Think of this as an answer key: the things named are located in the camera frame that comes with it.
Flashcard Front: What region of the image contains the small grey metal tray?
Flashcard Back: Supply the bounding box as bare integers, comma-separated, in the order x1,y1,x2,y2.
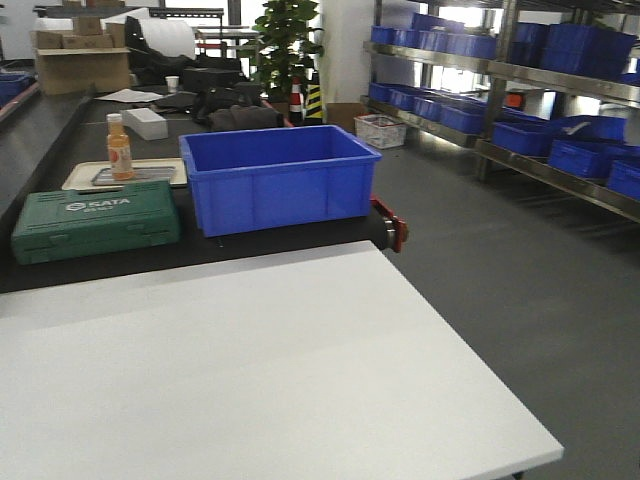
91,166,176,186

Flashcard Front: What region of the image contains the beige plastic tray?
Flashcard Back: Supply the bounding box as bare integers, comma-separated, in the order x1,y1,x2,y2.
61,158,187,192

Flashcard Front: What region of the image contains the large blue plastic bin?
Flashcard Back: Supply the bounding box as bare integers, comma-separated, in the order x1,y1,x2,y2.
179,125,381,237

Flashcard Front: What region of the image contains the black yellow traffic cone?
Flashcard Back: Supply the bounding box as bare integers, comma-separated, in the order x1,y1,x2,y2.
304,71,324,125

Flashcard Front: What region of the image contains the cardboard box on floor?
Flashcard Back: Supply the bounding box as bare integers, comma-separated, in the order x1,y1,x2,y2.
326,102,368,134

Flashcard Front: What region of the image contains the orange white traffic cone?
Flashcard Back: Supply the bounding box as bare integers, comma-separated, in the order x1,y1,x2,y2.
288,77,304,126

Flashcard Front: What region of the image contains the dark grey bag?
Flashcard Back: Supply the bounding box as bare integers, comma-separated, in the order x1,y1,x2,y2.
191,87,284,132

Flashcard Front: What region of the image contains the green potted plant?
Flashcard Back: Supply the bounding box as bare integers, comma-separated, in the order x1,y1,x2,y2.
248,0,324,103

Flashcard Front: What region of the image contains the white rectangular box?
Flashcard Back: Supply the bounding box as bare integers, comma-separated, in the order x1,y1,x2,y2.
121,108,169,141

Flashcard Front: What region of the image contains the orange juice bottle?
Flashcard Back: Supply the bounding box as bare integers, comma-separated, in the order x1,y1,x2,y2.
106,113,135,181

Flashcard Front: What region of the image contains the white paper cup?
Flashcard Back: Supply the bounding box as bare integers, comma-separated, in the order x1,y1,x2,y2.
165,75,180,94

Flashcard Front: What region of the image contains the green SATA tool case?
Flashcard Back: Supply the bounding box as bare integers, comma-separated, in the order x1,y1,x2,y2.
11,181,181,265

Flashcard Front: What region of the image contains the large cardboard box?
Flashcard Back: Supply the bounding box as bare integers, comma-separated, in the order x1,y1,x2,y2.
35,48,131,96

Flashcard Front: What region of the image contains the blue bin far left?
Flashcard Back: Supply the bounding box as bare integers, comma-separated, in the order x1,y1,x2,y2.
0,72,35,107

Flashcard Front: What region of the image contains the red conveyor end bracket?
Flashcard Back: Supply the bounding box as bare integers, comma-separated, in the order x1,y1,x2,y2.
370,195,409,253

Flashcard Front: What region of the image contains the white wire basket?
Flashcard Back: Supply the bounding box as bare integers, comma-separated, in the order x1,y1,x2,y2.
354,114,406,149

